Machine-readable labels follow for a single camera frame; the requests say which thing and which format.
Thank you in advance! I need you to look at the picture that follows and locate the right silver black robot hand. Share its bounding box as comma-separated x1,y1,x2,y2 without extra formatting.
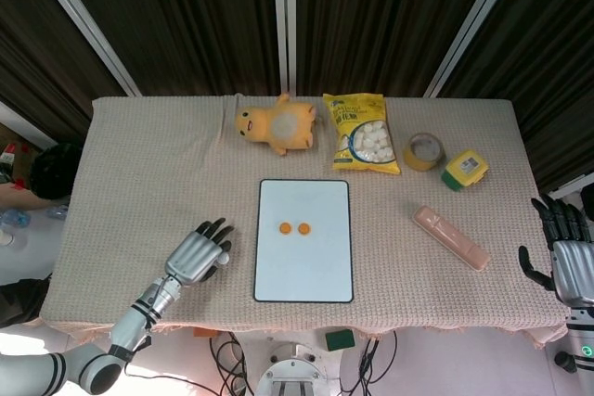
518,193,594,310

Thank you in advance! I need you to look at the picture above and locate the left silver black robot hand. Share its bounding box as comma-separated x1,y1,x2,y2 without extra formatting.
162,217,236,286

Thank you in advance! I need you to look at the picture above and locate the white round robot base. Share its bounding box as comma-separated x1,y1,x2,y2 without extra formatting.
254,339,329,396

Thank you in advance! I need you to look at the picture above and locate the beige knitted tablecloth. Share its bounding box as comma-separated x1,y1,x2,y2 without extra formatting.
39,95,572,351

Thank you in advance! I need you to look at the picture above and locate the black round knob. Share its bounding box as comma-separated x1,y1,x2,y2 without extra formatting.
553,351,579,375

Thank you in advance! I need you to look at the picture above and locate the white magnetic board black rim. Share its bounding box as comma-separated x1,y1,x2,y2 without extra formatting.
252,178,355,304

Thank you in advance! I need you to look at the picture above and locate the pink long case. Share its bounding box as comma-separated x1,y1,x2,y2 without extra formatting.
411,204,492,272

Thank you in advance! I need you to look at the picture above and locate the yellow green small box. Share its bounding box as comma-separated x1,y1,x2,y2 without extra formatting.
440,149,491,192

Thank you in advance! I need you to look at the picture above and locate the yellow plush toy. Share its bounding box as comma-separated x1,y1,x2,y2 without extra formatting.
235,93,324,157

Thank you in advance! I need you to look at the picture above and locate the black bag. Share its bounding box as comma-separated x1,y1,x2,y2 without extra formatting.
30,143,84,202

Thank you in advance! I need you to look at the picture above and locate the green block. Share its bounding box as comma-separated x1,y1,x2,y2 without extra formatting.
325,328,356,351

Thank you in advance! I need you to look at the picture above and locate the brown cardboard box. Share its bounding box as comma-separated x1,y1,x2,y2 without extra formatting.
0,122,53,210

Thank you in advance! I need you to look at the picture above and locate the clear plastic bottle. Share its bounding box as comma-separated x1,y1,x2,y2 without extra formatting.
0,209,30,230

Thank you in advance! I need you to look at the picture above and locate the yellow tape roll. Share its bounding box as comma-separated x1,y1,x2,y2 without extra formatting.
402,132,446,172

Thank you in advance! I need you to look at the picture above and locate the yellow marshmallow bag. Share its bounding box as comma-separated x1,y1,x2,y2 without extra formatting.
322,92,402,175

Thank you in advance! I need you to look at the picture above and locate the dark brown curtain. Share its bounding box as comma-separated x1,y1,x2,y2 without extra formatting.
0,0,594,196

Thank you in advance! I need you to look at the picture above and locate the black cable bundle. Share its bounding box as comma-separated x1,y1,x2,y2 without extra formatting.
341,330,400,396
208,330,254,396

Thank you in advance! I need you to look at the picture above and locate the white metal frame post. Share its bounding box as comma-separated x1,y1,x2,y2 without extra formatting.
423,0,528,99
21,0,141,98
272,0,298,96

